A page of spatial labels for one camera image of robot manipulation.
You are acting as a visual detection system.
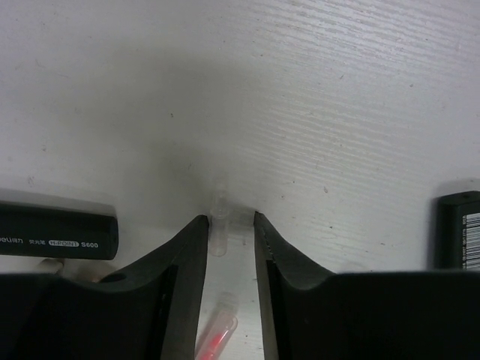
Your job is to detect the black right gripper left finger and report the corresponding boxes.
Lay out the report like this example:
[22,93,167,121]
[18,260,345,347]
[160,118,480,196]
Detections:
[99,214,209,360]

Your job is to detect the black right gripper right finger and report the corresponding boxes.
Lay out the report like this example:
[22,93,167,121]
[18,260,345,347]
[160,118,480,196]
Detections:
[253,211,333,359]

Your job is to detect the red fineliner pen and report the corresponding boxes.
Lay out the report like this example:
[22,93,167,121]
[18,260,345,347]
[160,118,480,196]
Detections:
[195,292,239,360]

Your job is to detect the pink cap black highlighter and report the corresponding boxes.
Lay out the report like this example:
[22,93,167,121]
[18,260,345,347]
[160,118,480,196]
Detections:
[430,190,479,272]

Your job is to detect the blue cap black highlighter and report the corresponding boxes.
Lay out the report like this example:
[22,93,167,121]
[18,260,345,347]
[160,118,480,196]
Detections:
[1,203,119,260]

